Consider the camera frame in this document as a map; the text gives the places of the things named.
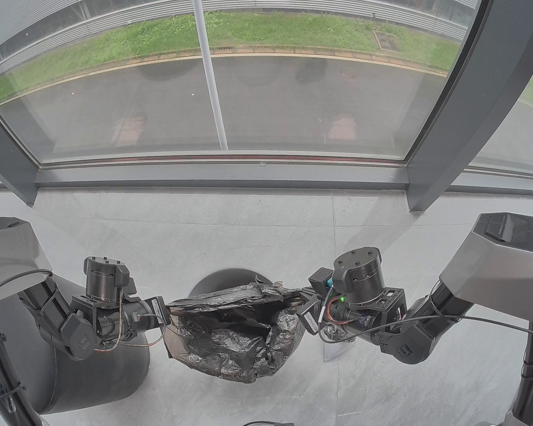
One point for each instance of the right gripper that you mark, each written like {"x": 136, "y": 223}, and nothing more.
{"x": 326, "y": 314}

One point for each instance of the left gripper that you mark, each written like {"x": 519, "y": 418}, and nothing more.
{"x": 144, "y": 315}

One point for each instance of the black plastic bag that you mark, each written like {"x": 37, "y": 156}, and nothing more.
{"x": 231, "y": 344}

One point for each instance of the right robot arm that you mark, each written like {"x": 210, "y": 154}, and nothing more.
{"x": 493, "y": 255}

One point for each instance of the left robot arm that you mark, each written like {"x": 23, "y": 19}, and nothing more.
{"x": 49, "y": 313}

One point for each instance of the crumpled black plastic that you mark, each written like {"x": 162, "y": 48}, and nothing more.
{"x": 344, "y": 336}

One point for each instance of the window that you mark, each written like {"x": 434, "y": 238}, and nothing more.
{"x": 471, "y": 104}

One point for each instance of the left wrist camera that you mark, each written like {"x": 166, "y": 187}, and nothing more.
{"x": 130, "y": 289}

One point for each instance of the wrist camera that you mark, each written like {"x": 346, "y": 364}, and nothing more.
{"x": 320, "y": 278}
{"x": 130, "y": 289}

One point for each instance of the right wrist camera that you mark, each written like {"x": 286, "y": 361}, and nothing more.
{"x": 320, "y": 278}

